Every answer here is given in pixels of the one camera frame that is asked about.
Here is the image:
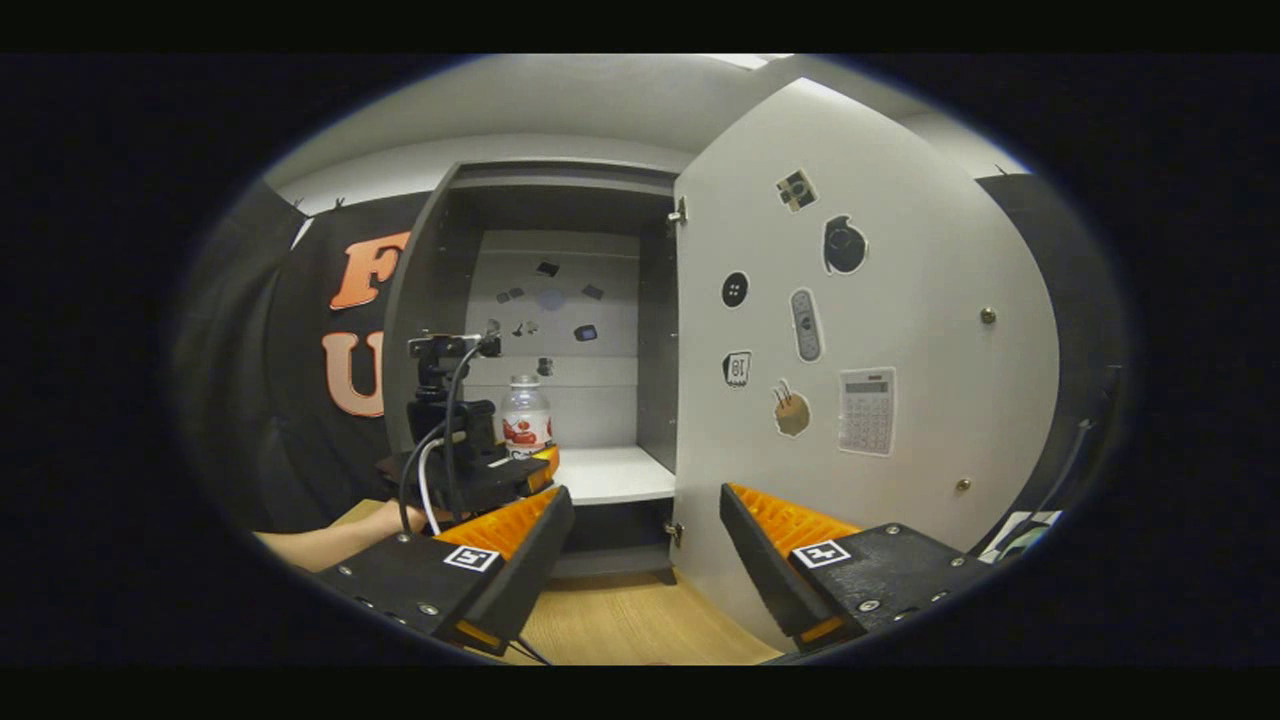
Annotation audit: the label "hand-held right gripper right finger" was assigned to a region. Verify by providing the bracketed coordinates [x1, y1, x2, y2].
[720, 483, 991, 649]

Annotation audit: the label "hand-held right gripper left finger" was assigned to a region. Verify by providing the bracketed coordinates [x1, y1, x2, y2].
[310, 485, 577, 657]

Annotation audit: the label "clear bottle red label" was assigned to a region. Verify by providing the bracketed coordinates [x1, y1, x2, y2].
[500, 375, 555, 462]

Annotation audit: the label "grey cabinet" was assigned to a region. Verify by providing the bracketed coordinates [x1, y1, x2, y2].
[383, 160, 691, 583]

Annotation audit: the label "beige cabinet door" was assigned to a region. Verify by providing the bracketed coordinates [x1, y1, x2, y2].
[668, 78, 1062, 653]

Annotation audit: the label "black backdrop cloth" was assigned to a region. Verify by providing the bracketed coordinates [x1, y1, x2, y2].
[175, 172, 1131, 561]

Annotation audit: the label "black cable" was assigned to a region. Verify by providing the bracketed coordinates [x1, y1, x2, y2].
[399, 340, 501, 533]

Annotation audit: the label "white cable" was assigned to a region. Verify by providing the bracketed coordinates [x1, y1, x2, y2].
[417, 436, 447, 537]

